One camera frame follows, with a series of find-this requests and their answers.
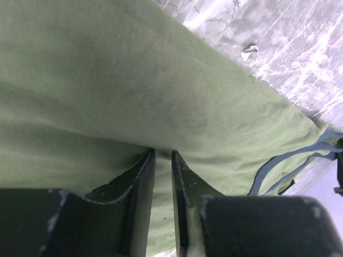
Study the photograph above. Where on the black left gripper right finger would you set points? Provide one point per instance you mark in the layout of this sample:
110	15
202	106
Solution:
208	223

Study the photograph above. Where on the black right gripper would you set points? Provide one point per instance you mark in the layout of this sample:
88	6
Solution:
338	190

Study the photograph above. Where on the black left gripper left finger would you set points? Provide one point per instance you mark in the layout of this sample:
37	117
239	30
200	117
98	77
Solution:
111	220

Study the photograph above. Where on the green graphic tank top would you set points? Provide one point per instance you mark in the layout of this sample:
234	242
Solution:
88	87

